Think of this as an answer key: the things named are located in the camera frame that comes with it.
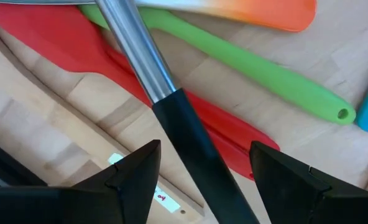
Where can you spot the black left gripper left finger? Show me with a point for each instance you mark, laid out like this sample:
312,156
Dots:
128,186

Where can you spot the green silicone spatula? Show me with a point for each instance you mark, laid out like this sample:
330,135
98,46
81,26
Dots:
264,74

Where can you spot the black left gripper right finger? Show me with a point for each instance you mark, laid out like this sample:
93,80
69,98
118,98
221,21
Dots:
289,196

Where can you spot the red silicone spatula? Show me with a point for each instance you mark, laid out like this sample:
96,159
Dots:
47,40

